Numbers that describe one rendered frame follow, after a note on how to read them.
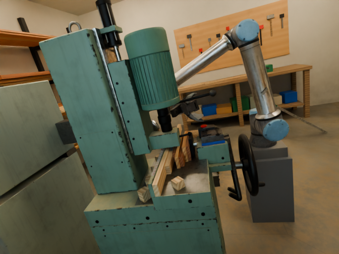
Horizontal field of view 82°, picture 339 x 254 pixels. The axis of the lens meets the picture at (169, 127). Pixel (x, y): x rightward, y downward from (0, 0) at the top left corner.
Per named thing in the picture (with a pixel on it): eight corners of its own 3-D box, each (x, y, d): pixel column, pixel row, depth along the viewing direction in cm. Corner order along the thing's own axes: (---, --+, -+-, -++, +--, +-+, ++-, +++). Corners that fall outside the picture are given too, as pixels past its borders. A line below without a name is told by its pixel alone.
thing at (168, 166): (171, 174, 81) (169, 165, 80) (166, 174, 82) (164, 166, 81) (181, 129, 133) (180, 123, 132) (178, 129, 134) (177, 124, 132)
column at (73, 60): (137, 191, 92) (86, 26, 71) (96, 195, 97) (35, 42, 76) (149, 167, 113) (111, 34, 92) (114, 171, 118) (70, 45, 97)
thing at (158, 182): (160, 196, 69) (157, 184, 67) (155, 196, 69) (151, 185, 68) (177, 134, 125) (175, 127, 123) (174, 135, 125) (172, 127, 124)
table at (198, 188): (242, 204, 65) (240, 189, 63) (155, 211, 71) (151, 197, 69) (221, 136, 122) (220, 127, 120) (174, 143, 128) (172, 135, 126)
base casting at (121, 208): (217, 219, 78) (213, 200, 75) (89, 228, 89) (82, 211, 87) (210, 163, 120) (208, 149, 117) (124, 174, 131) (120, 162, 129)
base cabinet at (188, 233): (238, 331, 98) (218, 219, 77) (131, 326, 110) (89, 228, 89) (226, 250, 140) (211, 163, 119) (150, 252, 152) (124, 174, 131)
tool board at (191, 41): (289, 53, 353) (288, -3, 327) (182, 76, 404) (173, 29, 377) (289, 53, 358) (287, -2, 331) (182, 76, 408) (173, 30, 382)
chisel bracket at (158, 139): (180, 148, 91) (177, 132, 88) (152, 153, 94) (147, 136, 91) (181, 142, 98) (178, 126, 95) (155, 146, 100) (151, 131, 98)
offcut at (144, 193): (152, 196, 86) (149, 188, 85) (144, 202, 83) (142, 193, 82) (147, 194, 89) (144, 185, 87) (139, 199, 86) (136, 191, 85)
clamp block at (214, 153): (230, 162, 85) (227, 143, 83) (200, 166, 88) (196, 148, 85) (226, 147, 99) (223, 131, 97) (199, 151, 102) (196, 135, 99)
